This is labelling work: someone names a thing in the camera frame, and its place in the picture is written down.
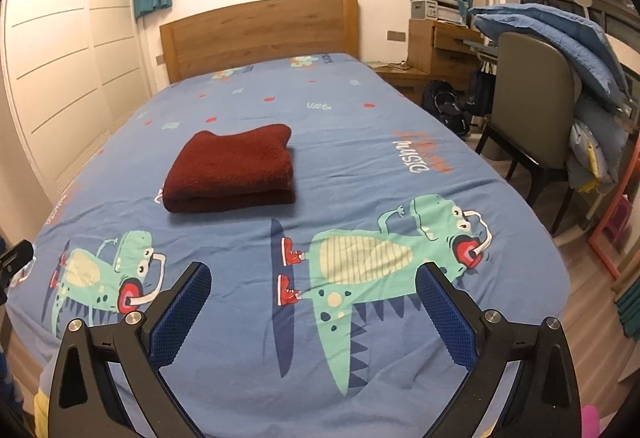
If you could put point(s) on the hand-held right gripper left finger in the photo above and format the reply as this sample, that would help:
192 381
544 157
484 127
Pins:
180 313

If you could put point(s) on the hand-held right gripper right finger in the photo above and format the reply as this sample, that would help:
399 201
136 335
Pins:
447 318

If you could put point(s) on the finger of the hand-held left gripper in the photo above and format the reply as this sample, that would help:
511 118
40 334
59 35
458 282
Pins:
17 255

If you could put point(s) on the dark red knitted sweater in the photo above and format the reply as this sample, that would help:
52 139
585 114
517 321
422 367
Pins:
230 167

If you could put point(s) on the bed with blue dinosaur sheet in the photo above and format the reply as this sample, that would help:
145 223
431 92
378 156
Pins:
350 178

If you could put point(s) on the pink stool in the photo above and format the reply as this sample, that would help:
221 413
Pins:
612 233

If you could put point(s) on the white wardrobe doors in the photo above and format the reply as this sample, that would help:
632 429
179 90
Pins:
60 57

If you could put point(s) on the black backpack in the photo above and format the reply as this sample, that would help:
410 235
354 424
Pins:
445 107

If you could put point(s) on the dark bag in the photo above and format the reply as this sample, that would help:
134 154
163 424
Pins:
481 92

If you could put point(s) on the light blue bedding pile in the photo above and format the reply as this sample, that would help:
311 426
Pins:
597 142

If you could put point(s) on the grey upholstered chair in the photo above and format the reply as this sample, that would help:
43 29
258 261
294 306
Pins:
535 97

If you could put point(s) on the wooden nightstand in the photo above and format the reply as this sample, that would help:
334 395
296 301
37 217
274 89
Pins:
402 80

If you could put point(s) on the wooden bedside table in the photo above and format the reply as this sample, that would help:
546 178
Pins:
445 45

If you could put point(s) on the wooden headboard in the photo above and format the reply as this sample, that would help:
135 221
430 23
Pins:
260 35

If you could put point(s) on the folded blue quilt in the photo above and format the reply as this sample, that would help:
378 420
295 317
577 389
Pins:
550 25

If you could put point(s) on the white printer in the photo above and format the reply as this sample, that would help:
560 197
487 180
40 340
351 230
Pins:
435 7

